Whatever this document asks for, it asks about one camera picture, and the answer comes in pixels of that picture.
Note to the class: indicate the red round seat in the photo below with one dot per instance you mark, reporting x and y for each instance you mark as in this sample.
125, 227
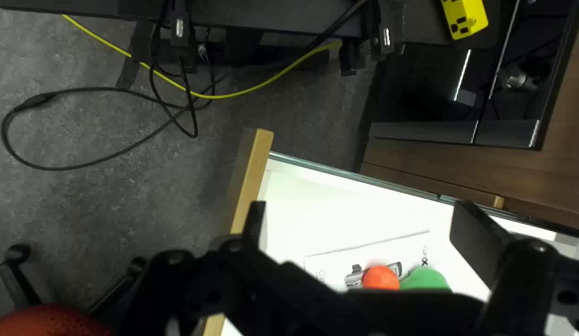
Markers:
46, 322

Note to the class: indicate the green round toy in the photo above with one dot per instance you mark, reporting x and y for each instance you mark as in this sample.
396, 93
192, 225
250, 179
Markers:
424, 281

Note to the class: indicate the wooden drawer white inside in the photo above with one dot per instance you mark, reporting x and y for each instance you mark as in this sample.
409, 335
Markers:
338, 207

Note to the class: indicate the black chair base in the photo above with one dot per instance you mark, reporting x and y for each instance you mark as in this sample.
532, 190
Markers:
18, 274

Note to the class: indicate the small grey metal toy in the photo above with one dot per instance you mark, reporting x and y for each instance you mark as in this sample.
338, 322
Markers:
353, 276

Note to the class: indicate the black undercounter appliance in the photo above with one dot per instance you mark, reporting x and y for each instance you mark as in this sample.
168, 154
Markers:
426, 95

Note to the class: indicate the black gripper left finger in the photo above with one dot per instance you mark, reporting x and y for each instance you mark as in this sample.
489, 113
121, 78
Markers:
254, 225

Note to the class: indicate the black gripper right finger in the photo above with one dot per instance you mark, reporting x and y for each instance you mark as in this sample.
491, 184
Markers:
478, 237

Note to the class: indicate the orange ball toy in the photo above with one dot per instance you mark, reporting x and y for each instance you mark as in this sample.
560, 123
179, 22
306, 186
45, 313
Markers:
381, 279

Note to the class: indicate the wooden base cabinet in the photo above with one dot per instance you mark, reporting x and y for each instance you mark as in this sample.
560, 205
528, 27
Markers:
463, 171

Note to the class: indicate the white paper sheet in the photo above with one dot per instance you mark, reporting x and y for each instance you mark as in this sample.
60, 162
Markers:
375, 250

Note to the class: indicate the black equipment frame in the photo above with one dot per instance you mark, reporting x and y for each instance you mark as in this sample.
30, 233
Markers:
271, 16

